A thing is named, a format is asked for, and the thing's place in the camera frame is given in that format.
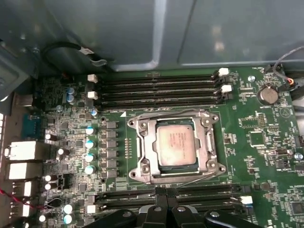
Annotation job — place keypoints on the round coin battery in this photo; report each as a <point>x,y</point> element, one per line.
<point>268,95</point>

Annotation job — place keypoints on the silver motherboard screw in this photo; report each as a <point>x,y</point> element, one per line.
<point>298,156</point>
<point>251,78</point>

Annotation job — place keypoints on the grey rear fan housing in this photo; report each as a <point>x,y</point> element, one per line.
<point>12,76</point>

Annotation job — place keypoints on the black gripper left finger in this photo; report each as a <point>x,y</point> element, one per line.
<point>152,217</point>

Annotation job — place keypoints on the metal socket cover frame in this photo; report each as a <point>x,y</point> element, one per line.
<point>149,142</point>

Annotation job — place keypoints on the silver rear port block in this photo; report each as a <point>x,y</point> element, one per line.
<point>23,150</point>
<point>22,210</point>
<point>23,171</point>
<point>23,188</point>

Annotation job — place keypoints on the silver square CPU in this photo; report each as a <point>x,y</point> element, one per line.
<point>174,146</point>

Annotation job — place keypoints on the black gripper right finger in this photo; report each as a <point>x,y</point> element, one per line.
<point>183,217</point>

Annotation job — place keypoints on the blue rear port connector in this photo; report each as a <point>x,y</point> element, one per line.
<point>33,126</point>

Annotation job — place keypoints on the CPU socket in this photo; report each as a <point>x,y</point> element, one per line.
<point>133,123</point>

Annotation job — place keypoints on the green motherboard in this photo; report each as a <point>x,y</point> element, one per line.
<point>249,152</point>

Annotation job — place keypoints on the black open PC case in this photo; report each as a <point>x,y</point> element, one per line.
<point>142,31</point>

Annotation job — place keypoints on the small silver capacitor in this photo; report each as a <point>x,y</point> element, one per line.
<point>89,157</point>
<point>90,130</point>
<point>90,144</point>
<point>90,169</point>

